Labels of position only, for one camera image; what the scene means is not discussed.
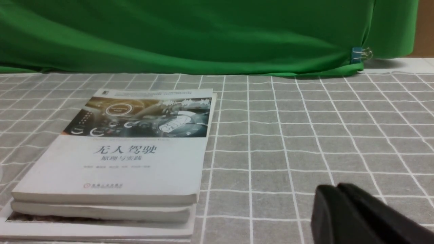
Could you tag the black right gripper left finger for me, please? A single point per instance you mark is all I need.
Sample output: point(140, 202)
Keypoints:
point(335, 221)

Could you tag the white middle book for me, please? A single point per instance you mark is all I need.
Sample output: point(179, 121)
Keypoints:
point(69, 213)

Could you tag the blue binder clip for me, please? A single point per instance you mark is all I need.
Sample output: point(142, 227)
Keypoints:
point(360, 54)

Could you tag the green backdrop cloth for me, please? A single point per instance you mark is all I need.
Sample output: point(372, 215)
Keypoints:
point(202, 37)

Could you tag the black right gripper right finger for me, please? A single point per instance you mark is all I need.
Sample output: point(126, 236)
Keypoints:
point(388, 224)

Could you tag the bottom magazine book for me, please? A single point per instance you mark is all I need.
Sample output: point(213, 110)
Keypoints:
point(21, 227)

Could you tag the white self-driving textbook top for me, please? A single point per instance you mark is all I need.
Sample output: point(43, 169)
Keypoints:
point(126, 147)

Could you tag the grey checked tablecloth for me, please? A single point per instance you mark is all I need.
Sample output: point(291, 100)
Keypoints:
point(272, 142)

